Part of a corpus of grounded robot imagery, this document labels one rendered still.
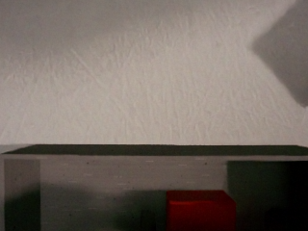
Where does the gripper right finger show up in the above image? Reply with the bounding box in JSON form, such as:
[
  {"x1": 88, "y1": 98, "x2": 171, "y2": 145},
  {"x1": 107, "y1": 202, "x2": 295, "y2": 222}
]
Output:
[{"x1": 265, "y1": 209, "x2": 308, "y2": 231}]

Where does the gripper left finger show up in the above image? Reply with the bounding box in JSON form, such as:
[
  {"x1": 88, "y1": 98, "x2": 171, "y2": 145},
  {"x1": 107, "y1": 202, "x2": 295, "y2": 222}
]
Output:
[{"x1": 140, "y1": 210, "x2": 156, "y2": 231}]

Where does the red block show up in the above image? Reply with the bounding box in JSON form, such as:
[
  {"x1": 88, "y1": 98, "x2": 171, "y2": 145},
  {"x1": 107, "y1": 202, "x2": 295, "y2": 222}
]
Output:
[{"x1": 166, "y1": 190, "x2": 236, "y2": 231}]

